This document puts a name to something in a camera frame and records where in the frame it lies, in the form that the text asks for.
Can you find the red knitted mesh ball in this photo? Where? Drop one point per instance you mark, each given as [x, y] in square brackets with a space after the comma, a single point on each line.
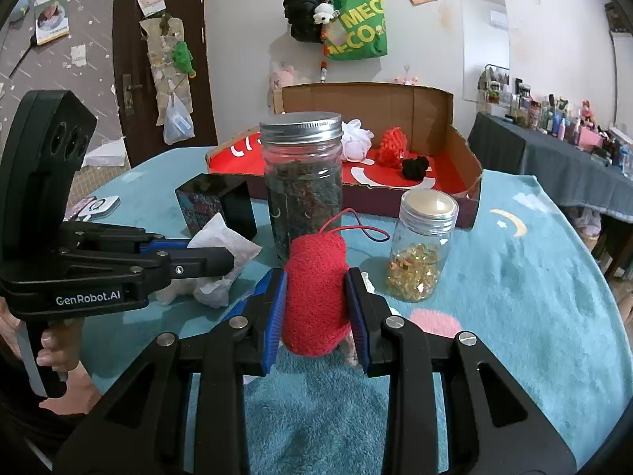
[392, 148]

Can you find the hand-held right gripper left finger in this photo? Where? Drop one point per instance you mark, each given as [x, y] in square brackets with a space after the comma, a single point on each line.
[277, 321]

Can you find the white paper sheets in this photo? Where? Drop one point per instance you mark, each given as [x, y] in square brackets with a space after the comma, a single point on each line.
[104, 153]

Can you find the wall mirror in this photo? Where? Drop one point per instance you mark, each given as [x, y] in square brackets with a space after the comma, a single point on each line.
[482, 34]

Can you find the large glass jar metal lid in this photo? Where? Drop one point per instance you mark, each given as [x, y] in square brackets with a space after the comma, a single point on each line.
[301, 183]

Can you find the cardboard box with red lining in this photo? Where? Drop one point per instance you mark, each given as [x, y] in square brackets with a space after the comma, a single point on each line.
[425, 109]

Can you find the white mesh bath pouf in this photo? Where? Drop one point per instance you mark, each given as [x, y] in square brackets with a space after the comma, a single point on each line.
[356, 141]

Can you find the floral tin box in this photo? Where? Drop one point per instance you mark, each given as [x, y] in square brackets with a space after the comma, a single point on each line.
[237, 212]

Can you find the small jar of gold beads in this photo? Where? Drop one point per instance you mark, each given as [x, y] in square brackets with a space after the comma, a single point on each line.
[420, 257]

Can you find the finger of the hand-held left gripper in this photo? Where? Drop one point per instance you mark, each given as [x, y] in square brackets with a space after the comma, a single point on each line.
[198, 262]
[168, 245]

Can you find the white sachet pouch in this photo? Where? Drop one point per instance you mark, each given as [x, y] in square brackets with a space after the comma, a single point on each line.
[222, 242]

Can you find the green tote bag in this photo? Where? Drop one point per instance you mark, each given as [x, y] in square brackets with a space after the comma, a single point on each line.
[358, 29]

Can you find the beige hanging organiser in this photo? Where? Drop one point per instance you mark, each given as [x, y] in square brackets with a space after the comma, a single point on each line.
[160, 59]

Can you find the dark brown door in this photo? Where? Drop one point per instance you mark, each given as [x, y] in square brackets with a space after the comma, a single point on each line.
[128, 59]

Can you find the person's left hand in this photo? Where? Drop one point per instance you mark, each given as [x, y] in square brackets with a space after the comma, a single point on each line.
[57, 351]

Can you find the teal fleece blanket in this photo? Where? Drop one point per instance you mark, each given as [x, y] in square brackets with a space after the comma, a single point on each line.
[519, 307]

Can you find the row of cosmetic bottles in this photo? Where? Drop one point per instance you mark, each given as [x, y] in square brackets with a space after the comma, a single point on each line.
[554, 114]

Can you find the white wardrobe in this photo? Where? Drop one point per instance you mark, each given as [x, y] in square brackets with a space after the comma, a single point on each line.
[624, 74]

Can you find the black bag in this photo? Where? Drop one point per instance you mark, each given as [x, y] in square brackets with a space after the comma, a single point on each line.
[301, 15]

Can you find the clear plastic bag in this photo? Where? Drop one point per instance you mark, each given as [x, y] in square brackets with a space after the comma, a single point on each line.
[177, 121]

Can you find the table with grey cloth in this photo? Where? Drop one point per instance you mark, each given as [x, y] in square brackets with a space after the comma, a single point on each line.
[534, 158]

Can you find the white booklet on wall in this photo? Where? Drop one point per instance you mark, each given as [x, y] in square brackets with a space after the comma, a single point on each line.
[49, 22]

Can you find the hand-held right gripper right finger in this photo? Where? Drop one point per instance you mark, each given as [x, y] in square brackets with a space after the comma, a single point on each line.
[356, 321]

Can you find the pink plush toy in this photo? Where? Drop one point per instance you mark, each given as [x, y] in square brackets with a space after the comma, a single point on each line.
[282, 78]

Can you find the green plush toy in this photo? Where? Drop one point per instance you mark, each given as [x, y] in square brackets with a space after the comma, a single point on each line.
[183, 57]

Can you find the black crochet scrunchie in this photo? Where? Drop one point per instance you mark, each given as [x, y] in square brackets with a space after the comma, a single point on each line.
[414, 168]

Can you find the small panda plush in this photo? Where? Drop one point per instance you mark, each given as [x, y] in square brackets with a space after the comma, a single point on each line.
[324, 14]

